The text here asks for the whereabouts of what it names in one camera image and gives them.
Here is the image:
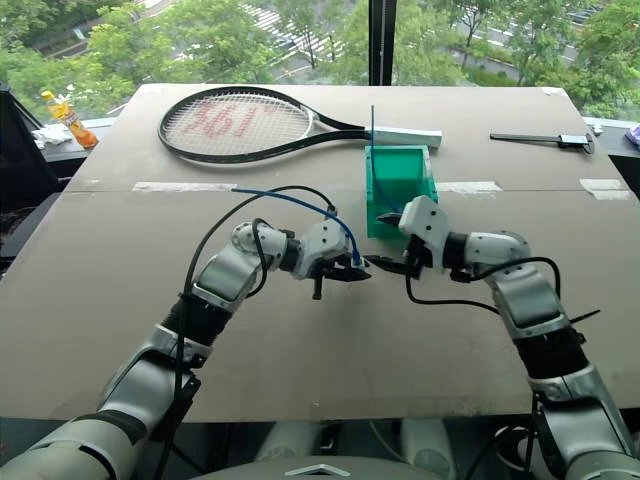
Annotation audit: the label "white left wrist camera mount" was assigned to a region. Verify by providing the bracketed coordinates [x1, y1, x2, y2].
[293, 221, 357, 279]

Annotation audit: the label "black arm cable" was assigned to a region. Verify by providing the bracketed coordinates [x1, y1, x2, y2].
[404, 256, 601, 327]
[149, 185, 336, 480]

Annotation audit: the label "short white tape strip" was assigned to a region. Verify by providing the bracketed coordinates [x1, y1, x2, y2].
[437, 180, 504, 194]

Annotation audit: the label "wide white tape strip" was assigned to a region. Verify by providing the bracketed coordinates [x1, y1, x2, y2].
[578, 178, 632, 201]

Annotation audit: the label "white rounded robot leg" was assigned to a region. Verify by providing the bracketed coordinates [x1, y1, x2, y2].
[255, 422, 322, 467]
[398, 418, 457, 477]

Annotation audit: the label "blue cable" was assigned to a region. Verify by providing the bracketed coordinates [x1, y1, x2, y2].
[369, 104, 403, 214]
[232, 187, 364, 266]

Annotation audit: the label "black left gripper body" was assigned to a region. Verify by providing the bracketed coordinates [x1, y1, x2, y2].
[311, 253, 354, 301]

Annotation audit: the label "green plastic bin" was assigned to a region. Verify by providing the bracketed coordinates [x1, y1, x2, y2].
[362, 144, 441, 241]

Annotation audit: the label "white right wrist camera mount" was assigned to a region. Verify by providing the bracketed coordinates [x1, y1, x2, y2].
[397, 195, 452, 277]

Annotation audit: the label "white crumpled tissue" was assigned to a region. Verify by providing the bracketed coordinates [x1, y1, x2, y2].
[31, 124, 74, 148]

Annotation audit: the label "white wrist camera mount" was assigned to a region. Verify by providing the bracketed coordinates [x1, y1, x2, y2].
[293, 221, 357, 279]
[397, 195, 452, 277]

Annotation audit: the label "black window post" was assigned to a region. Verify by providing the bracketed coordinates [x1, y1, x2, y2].
[368, 0, 397, 87]

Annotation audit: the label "black angled side frame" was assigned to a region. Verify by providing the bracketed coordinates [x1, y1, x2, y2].
[0, 82, 69, 271]

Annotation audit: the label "long white tape strip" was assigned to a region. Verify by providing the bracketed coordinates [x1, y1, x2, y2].
[131, 181, 238, 193]

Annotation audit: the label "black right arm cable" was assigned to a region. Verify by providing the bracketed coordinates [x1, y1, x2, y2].
[404, 256, 601, 327]

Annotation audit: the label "orange drink bottle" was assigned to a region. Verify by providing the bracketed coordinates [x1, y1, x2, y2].
[40, 90, 100, 150]

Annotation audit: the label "black digital caliper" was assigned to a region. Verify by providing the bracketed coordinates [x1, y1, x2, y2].
[489, 130, 598, 156]

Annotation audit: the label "grey robot torso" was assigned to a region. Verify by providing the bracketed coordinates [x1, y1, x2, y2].
[193, 452, 452, 480]

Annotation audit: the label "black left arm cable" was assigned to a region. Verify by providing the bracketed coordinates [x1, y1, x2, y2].
[149, 185, 336, 480]

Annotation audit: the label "black white tennis racket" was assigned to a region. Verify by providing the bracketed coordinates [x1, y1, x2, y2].
[157, 88, 444, 167]

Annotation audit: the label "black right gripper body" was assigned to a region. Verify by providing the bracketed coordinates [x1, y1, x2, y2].
[401, 233, 433, 279]

